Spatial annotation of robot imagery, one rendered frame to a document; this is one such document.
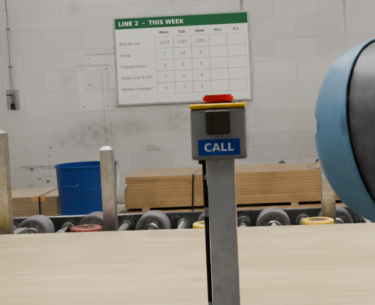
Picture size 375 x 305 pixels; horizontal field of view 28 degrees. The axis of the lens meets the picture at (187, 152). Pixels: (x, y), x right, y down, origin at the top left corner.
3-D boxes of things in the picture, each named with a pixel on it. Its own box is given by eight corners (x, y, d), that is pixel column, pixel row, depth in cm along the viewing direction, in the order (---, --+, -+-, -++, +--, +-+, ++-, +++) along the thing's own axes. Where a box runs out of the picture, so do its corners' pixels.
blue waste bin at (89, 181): (119, 247, 639) (114, 161, 634) (51, 250, 642) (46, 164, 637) (128, 235, 697) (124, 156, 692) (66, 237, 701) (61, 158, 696)
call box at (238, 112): (248, 164, 94) (245, 101, 94) (192, 166, 95) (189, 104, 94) (248, 159, 101) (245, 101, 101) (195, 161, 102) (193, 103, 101)
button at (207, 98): (233, 107, 95) (233, 94, 95) (202, 109, 96) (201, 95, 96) (234, 106, 99) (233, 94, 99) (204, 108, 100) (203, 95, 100)
